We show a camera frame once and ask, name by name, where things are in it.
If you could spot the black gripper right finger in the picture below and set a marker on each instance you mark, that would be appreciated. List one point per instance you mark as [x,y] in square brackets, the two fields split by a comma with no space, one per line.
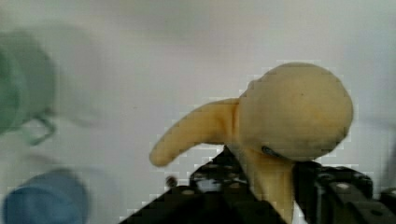
[340,195]

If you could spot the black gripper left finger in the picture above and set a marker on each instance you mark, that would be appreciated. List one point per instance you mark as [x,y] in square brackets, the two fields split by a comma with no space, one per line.
[218,193]

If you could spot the yellow plush banana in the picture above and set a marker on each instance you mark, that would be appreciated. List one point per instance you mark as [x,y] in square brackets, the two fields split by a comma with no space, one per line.
[294,112]

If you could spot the blue mug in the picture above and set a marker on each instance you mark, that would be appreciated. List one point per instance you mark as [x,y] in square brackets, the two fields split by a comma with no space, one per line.
[55,197]

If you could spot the green mug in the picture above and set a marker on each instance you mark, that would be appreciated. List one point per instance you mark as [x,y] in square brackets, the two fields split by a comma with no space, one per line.
[28,79]

